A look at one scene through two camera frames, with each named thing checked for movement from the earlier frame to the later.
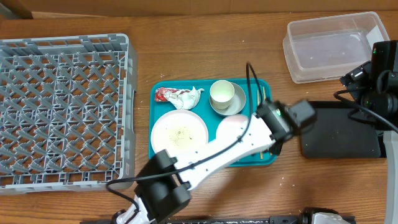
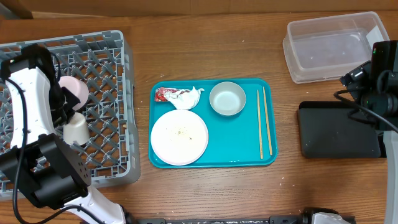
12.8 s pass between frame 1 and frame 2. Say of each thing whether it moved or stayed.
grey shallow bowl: stayed
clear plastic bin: stayed
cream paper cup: moved
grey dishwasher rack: stayed
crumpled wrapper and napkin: stayed
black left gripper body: moved
